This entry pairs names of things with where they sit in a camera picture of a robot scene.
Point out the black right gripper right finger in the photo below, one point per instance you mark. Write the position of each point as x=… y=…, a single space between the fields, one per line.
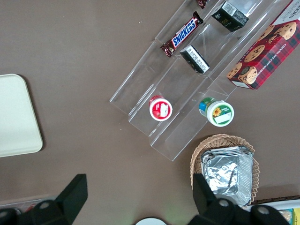
x=208 y=201

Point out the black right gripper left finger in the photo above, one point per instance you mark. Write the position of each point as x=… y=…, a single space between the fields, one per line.
x=70 y=197

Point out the aluminium foil tray stack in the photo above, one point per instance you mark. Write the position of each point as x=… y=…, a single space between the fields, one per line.
x=225 y=173

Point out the light wicker basket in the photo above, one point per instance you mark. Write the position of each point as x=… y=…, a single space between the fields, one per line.
x=197 y=154

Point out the beige plastic tray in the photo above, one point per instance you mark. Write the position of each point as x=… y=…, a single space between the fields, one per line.
x=16 y=114

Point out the clear acrylic bottle rack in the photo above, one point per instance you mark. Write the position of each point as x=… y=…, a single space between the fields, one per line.
x=18 y=203

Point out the white plastic snack bin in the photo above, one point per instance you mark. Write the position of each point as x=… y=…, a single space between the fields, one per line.
x=276 y=206

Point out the large clear nut snack bag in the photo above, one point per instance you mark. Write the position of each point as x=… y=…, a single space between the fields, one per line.
x=286 y=215

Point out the green lid cup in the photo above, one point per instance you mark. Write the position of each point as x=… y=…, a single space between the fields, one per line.
x=220 y=113

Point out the yellow snack pack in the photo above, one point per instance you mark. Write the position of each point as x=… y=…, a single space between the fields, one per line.
x=296 y=216

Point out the red lid cup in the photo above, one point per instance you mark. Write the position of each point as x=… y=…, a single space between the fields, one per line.
x=160 y=109

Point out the clear acrylic stepped display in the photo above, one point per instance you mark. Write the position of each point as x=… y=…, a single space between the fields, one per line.
x=150 y=93

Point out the small black box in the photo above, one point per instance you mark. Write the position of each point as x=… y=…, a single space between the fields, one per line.
x=195 y=59
x=230 y=16

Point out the red plaid cookie box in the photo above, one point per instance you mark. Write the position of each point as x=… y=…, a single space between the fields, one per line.
x=269 y=58

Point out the Snickers bar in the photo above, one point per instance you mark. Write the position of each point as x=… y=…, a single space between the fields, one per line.
x=182 y=35
x=202 y=3

